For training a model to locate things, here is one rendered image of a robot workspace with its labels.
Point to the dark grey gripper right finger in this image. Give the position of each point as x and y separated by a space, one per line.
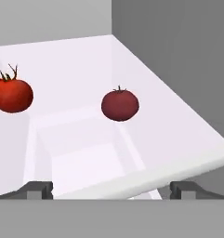
186 189

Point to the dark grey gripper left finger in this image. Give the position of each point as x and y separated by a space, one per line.
36 189

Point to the bright red tomato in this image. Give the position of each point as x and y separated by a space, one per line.
11 95

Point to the dark red tomato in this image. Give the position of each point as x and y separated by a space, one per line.
120 104

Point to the white fridge drawer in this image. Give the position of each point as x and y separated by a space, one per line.
85 155

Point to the white fridge shelf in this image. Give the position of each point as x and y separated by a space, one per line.
166 130

